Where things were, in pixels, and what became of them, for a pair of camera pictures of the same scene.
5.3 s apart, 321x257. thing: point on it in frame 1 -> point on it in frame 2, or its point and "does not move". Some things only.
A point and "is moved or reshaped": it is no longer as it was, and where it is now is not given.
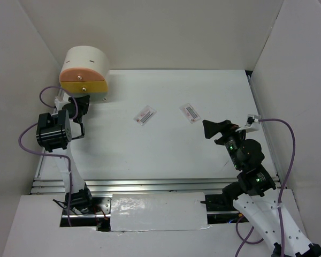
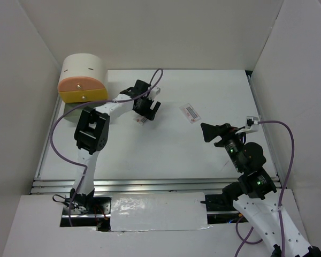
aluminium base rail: [107, 186] does not move
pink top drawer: [79, 74] -> [79, 83]
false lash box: [189, 111] does not move
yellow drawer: [84, 87] is moved or reshaped
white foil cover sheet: [158, 211] does not move
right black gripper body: [231, 140] does not move
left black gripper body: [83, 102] -> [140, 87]
